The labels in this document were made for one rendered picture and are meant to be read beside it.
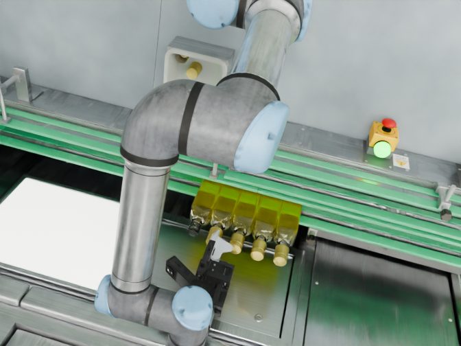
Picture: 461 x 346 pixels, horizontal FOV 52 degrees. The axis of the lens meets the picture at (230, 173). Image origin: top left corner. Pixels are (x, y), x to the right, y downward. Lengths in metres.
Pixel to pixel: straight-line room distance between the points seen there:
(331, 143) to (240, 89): 0.69
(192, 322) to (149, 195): 0.25
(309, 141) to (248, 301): 0.47
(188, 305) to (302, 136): 0.66
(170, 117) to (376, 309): 0.92
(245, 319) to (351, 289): 0.35
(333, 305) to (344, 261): 0.17
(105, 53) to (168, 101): 0.83
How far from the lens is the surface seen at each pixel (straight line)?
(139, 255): 0.85
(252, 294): 1.29
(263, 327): 1.23
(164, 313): 0.92
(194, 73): 1.35
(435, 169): 1.43
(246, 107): 0.69
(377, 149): 1.34
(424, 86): 1.37
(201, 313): 0.89
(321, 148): 1.34
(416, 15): 1.29
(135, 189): 0.78
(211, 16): 1.05
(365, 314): 1.40
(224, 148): 0.69
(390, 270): 1.53
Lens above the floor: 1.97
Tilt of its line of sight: 51 degrees down
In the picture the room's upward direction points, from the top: 158 degrees counter-clockwise
